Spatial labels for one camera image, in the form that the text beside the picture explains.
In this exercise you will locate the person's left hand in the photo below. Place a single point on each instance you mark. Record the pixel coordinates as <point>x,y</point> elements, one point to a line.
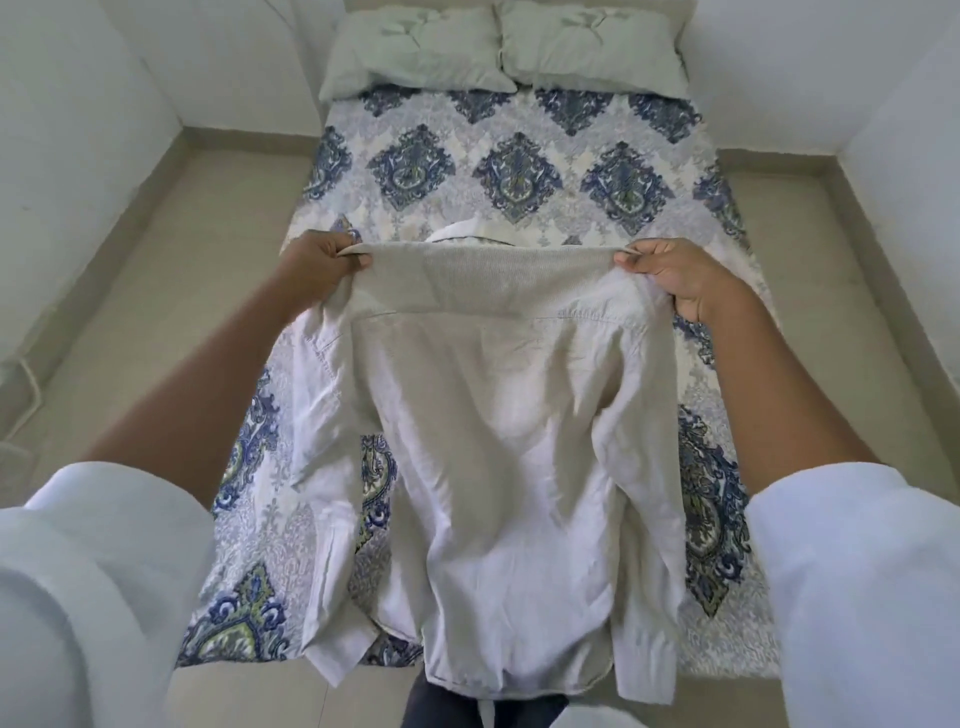
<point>311,266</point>

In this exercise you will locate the person's right hand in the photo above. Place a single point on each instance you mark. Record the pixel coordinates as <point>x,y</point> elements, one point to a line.
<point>686,270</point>

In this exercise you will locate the person's left fingers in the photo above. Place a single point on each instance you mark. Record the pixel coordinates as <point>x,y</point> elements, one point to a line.
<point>346,251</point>

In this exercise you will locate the person's right thumb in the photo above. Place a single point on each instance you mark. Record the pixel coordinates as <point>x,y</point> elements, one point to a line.
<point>686,307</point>

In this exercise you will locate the beige button-up shirt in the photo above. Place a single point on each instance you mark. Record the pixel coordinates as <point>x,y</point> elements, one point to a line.
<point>495,450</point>

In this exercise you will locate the person's right forearm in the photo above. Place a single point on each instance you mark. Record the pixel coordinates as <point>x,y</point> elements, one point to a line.
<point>780,390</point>

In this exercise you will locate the person's left forearm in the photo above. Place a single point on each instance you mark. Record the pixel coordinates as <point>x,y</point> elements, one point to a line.
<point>202,397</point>

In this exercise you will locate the blue patterned bed cover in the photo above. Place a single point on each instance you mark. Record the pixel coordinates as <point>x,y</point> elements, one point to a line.
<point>517,172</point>

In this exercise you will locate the pale green pillow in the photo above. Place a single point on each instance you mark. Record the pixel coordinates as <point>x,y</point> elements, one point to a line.
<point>416,52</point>
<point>592,45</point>

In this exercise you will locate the person's white right sleeve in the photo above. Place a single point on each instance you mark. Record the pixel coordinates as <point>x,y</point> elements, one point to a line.
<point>862,600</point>

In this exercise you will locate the person's white sleeve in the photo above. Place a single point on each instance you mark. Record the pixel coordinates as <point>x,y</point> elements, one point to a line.
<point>90,600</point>
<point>862,600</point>

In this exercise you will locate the person's white left sleeve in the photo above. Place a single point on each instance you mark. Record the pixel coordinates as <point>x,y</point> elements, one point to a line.
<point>90,600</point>

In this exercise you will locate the person's dark trousers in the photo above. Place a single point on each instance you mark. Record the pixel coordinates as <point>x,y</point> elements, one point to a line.
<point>480,709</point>

